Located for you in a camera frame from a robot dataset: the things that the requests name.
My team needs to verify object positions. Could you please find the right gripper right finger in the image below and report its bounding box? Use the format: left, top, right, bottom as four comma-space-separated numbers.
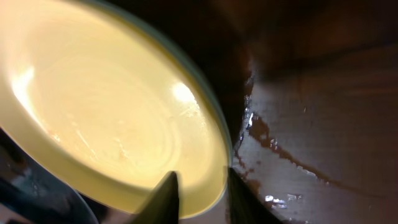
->
228, 167, 283, 224

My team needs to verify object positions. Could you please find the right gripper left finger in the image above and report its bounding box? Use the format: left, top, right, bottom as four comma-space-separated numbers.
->
128, 171, 180, 224

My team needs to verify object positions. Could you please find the mint green plate with stain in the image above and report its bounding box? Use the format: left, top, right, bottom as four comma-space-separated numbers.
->
81, 0, 233, 164

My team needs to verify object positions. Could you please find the yellow plate with stain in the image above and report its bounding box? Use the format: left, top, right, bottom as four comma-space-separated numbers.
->
1, 1, 228, 218

